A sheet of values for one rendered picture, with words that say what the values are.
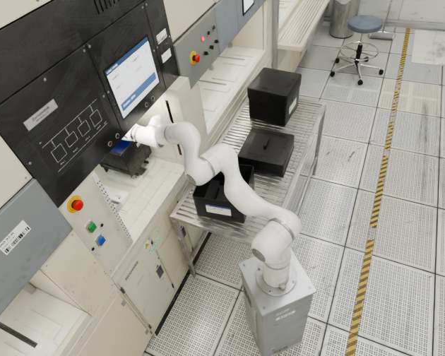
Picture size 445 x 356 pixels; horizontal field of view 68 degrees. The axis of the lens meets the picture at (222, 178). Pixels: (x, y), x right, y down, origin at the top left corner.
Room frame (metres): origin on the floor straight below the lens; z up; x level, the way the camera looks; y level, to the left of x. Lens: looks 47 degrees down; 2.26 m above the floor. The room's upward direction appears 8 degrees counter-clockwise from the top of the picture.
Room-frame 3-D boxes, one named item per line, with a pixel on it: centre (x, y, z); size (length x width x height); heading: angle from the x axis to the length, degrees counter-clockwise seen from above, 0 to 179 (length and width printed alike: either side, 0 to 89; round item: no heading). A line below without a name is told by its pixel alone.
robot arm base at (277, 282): (0.70, -0.18, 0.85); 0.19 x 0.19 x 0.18
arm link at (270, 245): (0.68, -0.16, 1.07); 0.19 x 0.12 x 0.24; 130
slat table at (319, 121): (1.56, -0.25, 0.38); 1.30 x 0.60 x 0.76; 150
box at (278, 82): (1.97, -0.45, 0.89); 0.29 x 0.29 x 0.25; 55
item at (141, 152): (1.44, 0.53, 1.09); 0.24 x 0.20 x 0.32; 151
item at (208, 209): (1.21, 0.00, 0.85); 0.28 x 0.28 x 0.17; 68
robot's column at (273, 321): (0.70, -0.18, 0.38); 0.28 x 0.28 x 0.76; 15
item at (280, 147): (1.51, -0.30, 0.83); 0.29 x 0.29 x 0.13; 62
